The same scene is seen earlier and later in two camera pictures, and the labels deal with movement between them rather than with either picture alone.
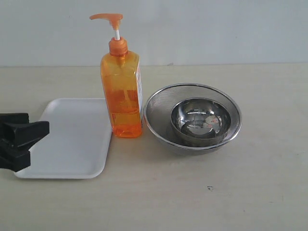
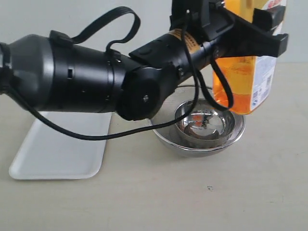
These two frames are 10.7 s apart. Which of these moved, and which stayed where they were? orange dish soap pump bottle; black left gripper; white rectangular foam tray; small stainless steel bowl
Moved: orange dish soap pump bottle; black left gripper
Stayed: white rectangular foam tray; small stainless steel bowl
